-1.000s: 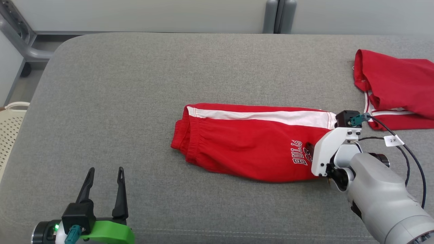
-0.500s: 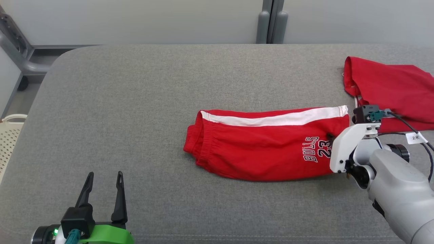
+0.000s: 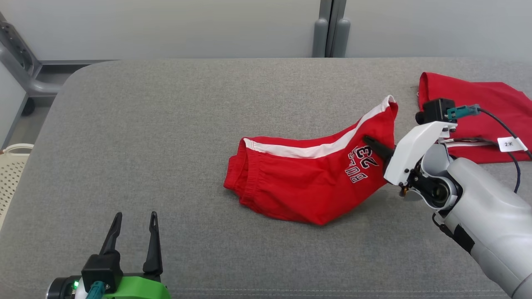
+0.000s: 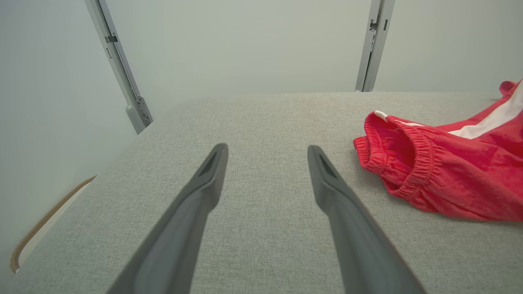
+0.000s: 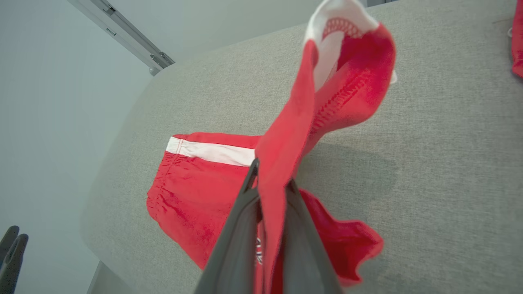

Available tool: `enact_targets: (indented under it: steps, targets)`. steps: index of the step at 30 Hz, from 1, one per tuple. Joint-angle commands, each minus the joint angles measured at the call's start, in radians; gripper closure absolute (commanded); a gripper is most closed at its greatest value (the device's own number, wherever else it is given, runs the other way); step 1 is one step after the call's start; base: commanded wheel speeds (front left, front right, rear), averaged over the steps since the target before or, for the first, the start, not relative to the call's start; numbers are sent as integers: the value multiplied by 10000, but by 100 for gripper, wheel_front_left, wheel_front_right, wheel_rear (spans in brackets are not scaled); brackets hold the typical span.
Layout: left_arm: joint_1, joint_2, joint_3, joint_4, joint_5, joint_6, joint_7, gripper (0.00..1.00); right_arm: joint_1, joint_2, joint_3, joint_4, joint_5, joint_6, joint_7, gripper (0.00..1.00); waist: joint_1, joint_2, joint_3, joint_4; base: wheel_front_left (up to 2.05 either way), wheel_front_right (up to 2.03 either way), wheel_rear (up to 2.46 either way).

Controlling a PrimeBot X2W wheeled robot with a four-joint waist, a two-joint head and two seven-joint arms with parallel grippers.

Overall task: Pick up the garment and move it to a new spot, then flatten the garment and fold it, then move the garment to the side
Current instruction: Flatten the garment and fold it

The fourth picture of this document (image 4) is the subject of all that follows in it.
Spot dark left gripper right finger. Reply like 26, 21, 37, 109
307, 145, 427, 294

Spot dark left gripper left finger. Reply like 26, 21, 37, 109
107, 143, 229, 294

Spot red shorts with white stripe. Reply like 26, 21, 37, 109
353, 79, 523, 222

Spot white basket with brown rim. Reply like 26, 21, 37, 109
10, 175, 98, 273

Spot grey metal partition post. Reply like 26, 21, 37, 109
84, 0, 154, 134
355, 0, 396, 92

